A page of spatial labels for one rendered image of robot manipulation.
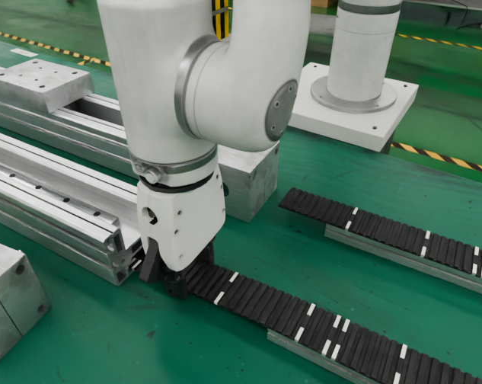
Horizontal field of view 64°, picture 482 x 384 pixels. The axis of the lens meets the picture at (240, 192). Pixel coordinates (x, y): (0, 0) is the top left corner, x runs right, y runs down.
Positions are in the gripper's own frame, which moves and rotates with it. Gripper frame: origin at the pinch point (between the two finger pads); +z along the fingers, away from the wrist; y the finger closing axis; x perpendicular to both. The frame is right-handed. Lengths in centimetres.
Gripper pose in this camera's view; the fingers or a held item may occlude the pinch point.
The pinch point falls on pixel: (189, 268)
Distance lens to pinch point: 49.1
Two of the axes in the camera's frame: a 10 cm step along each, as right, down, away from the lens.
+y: 4.9, -5.4, 6.8
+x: -8.7, -3.1, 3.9
